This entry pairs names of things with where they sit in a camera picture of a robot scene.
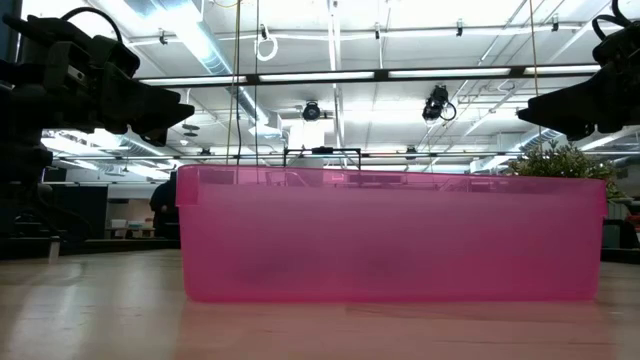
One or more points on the person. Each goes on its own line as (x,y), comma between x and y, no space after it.
(165,205)

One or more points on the black rectangular stand frame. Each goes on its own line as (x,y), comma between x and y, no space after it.
(322,149)

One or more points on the black cabinet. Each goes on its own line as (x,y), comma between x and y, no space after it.
(75,210)

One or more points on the low wooden bench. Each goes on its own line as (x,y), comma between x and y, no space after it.
(130,231)

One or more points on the pink translucent plastic bin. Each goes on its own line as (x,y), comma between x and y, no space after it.
(390,240)

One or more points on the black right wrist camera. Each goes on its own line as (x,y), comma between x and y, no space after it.
(620,45)

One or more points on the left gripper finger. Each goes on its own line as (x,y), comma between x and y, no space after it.
(170,112)
(127,105)

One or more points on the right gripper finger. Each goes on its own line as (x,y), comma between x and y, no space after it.
(555,112)
(605,100)

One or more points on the grey metal bracket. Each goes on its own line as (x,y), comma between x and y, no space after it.
(54,247)

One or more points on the black ceiling spotlight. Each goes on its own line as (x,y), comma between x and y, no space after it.
(311,111)
(434,105)

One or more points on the overhead LED light bar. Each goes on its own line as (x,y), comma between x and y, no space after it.
(320,76)

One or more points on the small potted green plant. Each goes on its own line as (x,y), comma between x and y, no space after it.
(565,162)

